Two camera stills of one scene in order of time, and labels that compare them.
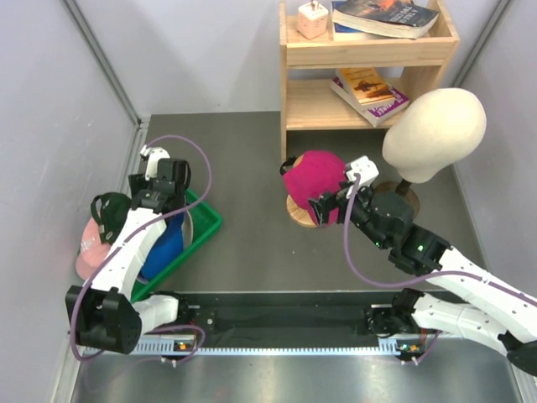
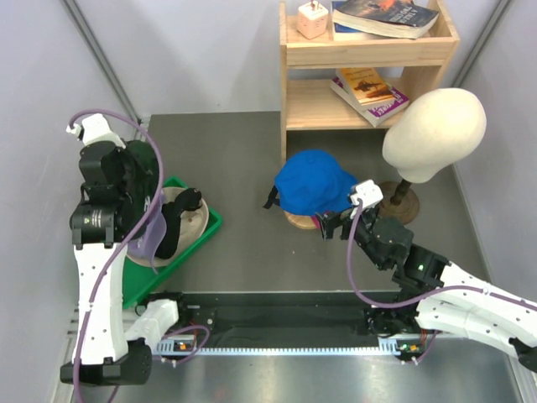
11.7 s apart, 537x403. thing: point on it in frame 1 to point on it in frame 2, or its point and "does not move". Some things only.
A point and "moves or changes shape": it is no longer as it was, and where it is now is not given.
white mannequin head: (432, 131) does not move
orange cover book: (365, 85) does not move
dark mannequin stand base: (402, 187) does not move
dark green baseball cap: (109, 211) moves or changes shape
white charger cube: (311, 20) does not move
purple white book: (374, 114) does not move
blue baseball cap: (170, 247) to (313, 183)
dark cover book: (398, 18) does not move
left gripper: (138, 182) to (127, 155)
